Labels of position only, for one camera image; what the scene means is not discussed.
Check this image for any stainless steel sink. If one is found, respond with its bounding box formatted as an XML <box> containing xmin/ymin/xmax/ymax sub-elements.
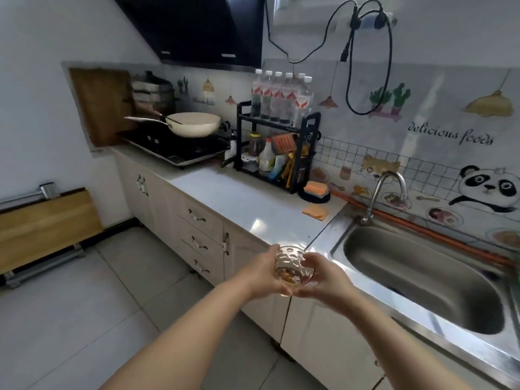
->
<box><xmin>308</xmin><ymin>199</ymin><xmax>520</xmax><ymax>390</ymax></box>

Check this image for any orange sponge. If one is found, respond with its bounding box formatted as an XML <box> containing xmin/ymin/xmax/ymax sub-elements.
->
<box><xmin>304</xmin><ymin>180</ymin><xmax>330</xmax><ymax>197</ymax></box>

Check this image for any chrome faucet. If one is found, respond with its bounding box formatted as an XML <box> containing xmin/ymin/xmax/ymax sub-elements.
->
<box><xmin>359</xmin><ymin>171</ymin><xmax>408</xmax><ymax>227</ymax></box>

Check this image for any person's left forearm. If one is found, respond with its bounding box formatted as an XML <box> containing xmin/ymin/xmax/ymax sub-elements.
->
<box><xmin>99</xmin><ymin>277</ymin><xmax>261</xmax><ymax>390</ymax></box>

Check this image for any black sponge dish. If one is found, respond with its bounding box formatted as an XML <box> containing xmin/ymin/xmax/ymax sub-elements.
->
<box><xmin>298</xmin><ymin>186</ymin><xmax>332</xmax><ymax>204</ymax></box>

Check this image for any stacked metal steamer pot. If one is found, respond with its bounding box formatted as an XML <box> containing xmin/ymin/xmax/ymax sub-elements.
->
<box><xmin>130</xmin><ymin>71</ymin><xmax>176</xmax><ymax>116</ymax></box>

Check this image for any blue green tube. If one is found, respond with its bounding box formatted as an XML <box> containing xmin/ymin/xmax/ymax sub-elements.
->
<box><xmin>268</xmin><ymin>155</ymin><xmax>287</xmax><ymax>180</ymax></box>

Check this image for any person's left hand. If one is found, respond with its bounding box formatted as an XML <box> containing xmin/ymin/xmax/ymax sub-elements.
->
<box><xmin>240</xmin><ymin>244</ymin><xmax>286</xmax><ymax>302</ymax></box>

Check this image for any orange cleaning cloth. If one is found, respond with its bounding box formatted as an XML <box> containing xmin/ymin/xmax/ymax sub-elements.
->
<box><xmin>301</xmin><ymin>204</ymin><xmax>329</xmax><ymax>222</ymax></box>

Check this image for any person's right hand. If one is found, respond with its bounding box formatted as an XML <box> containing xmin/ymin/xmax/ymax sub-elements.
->
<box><xmin>280</xmin><ymin>252</ymin><xmax>360</xmax><ymax>311</ymax></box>

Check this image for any wooden cutting board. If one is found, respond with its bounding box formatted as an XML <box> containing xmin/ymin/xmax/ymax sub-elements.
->
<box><xmin>68</xmin><ymin>67</ymin><xmax>135</xmax><ymax>148</ymax></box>

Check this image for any black induction cooktop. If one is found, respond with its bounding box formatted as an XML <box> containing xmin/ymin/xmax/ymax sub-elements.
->
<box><xmin>115</xmin><ymin>128</ymin><xmax>232</xmax><ymax>169</ymax></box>

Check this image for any white wall socket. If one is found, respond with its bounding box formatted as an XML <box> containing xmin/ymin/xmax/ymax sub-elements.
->
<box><xmin>357</xmin><ymin>10</ymin><xmax>398</xmax><ymax>31</ymax></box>

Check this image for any clear glass cup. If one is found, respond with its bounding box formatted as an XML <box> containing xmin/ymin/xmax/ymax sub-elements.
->
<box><xmin>273</xmin><ymin>245</ymin><xmax>317</xmax><ymax>298</ymax></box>

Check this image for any wooden folding table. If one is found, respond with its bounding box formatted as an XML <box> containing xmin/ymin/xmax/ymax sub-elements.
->
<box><xmin>0</xmin><ymin>182</ymin><xmax>105</xmax><ymax>290</ymax></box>

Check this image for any person's right forearm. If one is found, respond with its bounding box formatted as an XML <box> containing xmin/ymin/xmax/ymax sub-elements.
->
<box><xmin>332</xmin><ymin>287</ymin><xmax>446</xmax><ymax>390</ymax></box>

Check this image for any beige kitchen cabinet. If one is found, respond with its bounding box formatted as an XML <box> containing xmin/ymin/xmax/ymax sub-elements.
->
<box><xmin>110</xmin><ymin>146</ymin><xmax>411</xmax><ymax>390</ymax></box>

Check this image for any yellow packet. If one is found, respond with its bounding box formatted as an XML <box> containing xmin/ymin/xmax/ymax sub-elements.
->
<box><xmin>282</xmin><ymin>153</ymin><xmax>302</xmax><ymax>188</ymax></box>

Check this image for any dark glass jar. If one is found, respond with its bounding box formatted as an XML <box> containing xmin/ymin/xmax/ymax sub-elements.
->
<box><xmin>248</xmin><ymin>132</ymin><xmax>265</xmax><ymax>157</ymax></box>

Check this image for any row of clear plastic bottles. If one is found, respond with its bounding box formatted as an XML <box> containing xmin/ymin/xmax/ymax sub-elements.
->
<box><xmin>250</xmin><ymin>70</ymin><xmax>314</xmax><ymax>127</ymax></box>

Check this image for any orange seasoning packet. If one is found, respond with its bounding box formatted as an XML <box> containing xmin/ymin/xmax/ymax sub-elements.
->
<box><xmin>271</xmin><ymin>133</ymin><xmax>300</xmax><ymax>155</ymax></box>

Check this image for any white sauce bottle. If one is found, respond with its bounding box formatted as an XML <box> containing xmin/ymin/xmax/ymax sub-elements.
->
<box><xmin>259</xmin><ymin>137</ymin><xmax>278</xmax><ymax>173</ymax></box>

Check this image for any cream frying pan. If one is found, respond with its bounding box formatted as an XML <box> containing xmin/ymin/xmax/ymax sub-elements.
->
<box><xmin>123</xmin><ymin>112</ymin><xmax>222</xmax><ymax>138</ymax></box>

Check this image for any black power cable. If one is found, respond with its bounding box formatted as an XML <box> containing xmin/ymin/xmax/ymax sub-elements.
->
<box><xmin>265</xmin><ymin>0</ymin><xmax>394</xmax><ymax>116</ymax></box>

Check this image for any black range hood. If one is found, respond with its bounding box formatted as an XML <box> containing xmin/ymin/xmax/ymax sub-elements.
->
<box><xmin>111</xmin><ymin>0</ymin><xmax>265</xmax><ymax>72</ymax></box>

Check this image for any black metal spice rack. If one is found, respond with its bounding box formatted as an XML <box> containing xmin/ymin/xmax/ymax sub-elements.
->
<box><xmin>223</xmin><ymin>100</ymin><xmax>322</xmax><ymax>196</ymax></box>

